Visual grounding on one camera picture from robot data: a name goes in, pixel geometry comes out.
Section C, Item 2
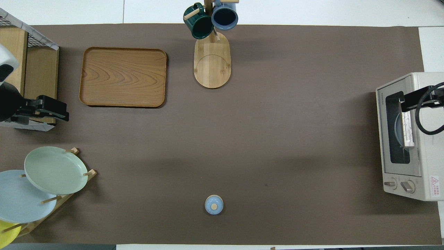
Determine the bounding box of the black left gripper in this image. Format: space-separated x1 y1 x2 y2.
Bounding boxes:
0 82 70 126

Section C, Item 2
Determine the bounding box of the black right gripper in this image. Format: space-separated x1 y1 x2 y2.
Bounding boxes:
400 86 444 113

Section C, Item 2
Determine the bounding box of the glass oven door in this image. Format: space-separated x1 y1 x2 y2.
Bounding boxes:
376 78 422 177

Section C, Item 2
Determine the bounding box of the beige toaster oven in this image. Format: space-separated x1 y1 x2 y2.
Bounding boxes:
376 72 444 201

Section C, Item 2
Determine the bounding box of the wooden stepped shelf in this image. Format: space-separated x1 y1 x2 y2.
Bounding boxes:
0 8 59 132

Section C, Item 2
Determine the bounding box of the pale green plate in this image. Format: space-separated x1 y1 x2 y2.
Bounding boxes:
24 146 88 195

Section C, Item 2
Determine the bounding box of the wooden plate rack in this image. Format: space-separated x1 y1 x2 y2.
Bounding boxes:
14 148 97 238

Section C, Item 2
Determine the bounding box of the marble patterned cloth strip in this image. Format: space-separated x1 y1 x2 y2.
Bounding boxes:
0 8 59 51

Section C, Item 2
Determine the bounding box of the wooden serving tray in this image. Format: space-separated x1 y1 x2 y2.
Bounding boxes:
79 47 168 108

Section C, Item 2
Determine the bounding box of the pale blue plate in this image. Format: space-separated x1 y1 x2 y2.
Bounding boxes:
0 169 58 224

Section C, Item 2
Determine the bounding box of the yellow plate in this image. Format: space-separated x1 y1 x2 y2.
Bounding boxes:
0 220 21 249

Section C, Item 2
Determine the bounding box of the brown table mat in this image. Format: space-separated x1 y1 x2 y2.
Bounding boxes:
0 23 443 245

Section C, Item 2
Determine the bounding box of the wooden mug tree stand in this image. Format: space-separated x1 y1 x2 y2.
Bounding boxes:
183 0 240 89

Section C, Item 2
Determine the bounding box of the dark green mug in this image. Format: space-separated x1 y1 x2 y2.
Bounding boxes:
183 3 214 40

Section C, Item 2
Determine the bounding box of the blue mug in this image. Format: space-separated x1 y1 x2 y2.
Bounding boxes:
211 0 239 31

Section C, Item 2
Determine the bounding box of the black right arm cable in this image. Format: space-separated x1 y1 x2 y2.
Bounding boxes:
415 82 444 136

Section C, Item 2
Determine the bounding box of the black wire basket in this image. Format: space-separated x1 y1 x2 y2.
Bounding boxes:
0 16 47 48

